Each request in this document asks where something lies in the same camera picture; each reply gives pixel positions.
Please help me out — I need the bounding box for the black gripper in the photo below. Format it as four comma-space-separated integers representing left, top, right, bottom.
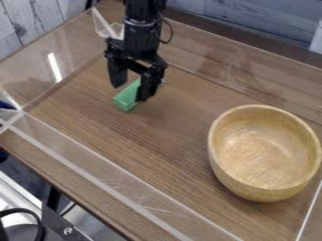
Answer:
105, 17, 168, 102

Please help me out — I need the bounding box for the green rectangular block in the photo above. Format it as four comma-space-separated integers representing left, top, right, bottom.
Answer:
113, 79, 140, 112

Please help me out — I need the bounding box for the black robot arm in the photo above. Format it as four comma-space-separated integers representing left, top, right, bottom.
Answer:
104, 0, 168, 102

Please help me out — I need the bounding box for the light wooden bowl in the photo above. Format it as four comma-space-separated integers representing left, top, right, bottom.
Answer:
207, 104, 322, 202

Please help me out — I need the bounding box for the blue object at edge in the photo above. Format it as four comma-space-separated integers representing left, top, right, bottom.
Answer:
0, 100, 16, 109

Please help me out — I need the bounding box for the clear acrylic tray enclosure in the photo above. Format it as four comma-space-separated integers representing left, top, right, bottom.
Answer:
0, 0, 322, 241

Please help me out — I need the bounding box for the black cable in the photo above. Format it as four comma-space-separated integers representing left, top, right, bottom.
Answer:
0, 207, 47, 241

